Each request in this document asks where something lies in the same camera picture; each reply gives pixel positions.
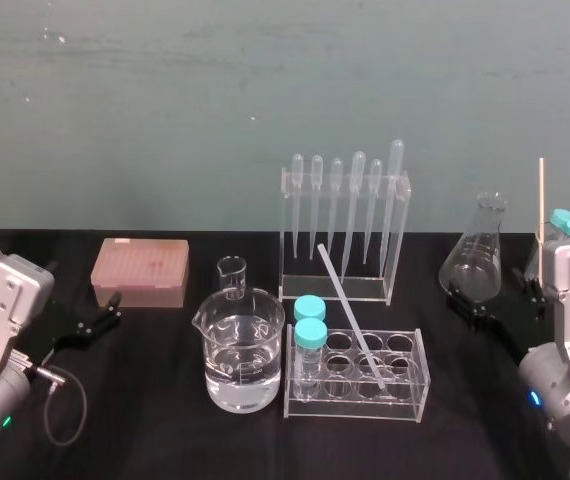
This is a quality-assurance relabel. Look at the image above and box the clear glass conical flask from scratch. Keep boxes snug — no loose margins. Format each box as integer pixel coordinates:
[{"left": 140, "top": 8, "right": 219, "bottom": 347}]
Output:
[{"left": 438, "top": 190, "right": 509, "bottom": 302}]

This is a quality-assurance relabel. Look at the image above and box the black table cloth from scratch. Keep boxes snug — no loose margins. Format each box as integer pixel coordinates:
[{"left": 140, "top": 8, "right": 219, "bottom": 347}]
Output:
[{"left": 0, "top": 227, "right": 570, "bottom": 480}]

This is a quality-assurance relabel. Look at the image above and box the clear acrylic tube rack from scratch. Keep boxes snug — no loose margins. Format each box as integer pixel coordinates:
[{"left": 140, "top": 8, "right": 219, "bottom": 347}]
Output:
[{"left": 282, "top": 321, "right": 433, "bottom": 424}]

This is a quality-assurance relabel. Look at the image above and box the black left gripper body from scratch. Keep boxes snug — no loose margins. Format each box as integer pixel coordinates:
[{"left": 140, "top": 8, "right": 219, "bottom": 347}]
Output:
[{"left": 13, "top": 298, "right": 75, "bottom": 371}]

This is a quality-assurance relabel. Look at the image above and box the clear glass stirring rod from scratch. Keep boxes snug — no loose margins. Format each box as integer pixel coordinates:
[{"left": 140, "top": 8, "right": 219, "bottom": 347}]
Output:
[{"left": 316, "top": 243, "right": 390, "bottom": 392}]

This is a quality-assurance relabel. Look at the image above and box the pink pipette tip box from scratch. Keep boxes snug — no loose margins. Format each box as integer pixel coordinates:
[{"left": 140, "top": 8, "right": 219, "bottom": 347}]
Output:
[{"left": 90, "top": 237, "right": 190, "bottom": 309}]

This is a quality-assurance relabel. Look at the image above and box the thin dark gripper cable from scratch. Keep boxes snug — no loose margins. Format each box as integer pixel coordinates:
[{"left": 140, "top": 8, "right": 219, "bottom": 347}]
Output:
[{"left": 29, "top": 364, "right": 90, "bottom": 447}]

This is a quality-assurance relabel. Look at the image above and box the clear acrylic pipette stand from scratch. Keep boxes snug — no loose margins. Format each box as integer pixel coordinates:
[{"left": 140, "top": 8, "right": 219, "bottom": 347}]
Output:
[{"left": 278, "top": 167, "right": 412, "bottom": 306}]

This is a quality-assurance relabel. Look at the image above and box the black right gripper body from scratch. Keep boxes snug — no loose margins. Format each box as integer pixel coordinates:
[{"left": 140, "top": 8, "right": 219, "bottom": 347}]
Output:
[{"left": 486, "top": 299, "right": 559, "bottom": 364}]

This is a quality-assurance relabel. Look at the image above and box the medium clear plastic pipette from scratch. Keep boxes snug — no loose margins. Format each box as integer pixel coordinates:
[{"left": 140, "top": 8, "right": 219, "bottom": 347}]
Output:
[{"left": 340, "top": 150, "right": 367, "bottom": 279}]

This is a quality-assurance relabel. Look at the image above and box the small clear glass beaker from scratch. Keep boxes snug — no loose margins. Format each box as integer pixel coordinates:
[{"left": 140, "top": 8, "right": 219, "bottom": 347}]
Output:
[{"left": 217, "top": 256, "right": 245, "bottom": 302}]

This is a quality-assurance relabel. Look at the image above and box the long clear plastic pipette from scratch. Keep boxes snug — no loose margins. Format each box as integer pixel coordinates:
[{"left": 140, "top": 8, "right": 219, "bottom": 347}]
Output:
[{"left": 381, "top": 139, "right": 405, "bottom": 302}]

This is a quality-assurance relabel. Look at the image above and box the large glass beaker with water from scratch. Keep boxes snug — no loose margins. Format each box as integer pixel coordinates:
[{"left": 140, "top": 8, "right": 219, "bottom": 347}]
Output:
[{"left": 192, "top": 288, "right": 287, "bottom": 414}]

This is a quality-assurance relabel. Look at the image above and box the teal-capped clear sample tube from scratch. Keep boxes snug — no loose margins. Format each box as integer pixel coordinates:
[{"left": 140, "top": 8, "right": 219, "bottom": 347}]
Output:
[
  {"left": 294, "top": 318, "right": 329, "bottom": 402},
  {"left": 293, "top": 295, "right": 328, "bottom": 322},
  {"left": 549, "top": 208, "right": 570, "bottom": 241}
]

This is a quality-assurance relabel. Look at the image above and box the thin wooden stick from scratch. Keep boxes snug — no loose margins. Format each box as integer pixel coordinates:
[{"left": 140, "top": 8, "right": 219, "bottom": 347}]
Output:
[{"left": 537, "top": 156, "right": 547, "bottom": 292}]

